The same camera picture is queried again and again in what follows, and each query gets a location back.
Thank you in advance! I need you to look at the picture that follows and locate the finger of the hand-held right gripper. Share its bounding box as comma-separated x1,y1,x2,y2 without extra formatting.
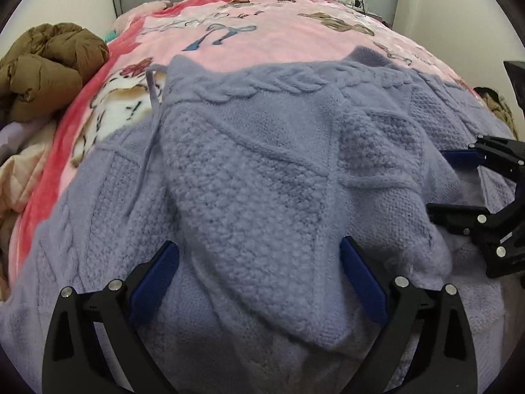
427,203,499,235
441,135,525,181

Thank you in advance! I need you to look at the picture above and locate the purple knit sweater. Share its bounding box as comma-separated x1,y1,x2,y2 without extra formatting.
0,47,521,394

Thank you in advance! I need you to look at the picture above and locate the lavender cloth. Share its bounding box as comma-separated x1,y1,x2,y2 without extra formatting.
0,121,31,161

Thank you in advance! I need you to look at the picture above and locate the beige quilted garment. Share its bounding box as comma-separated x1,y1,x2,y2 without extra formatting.
0,123,57,300

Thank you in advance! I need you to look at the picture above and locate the fur trimmed garment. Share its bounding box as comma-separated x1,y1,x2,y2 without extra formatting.
473,86,515,134

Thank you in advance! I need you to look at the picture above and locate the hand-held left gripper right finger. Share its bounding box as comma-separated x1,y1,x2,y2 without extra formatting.
340,236,478,394

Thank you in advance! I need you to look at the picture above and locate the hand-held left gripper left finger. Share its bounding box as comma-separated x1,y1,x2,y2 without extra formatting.
42,240,180,394

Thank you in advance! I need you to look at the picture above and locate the pink printed blanket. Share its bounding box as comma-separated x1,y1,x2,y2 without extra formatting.
8,0,493,296

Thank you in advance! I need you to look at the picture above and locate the brown puffer jacket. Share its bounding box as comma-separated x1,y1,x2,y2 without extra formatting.
0,22,111,124

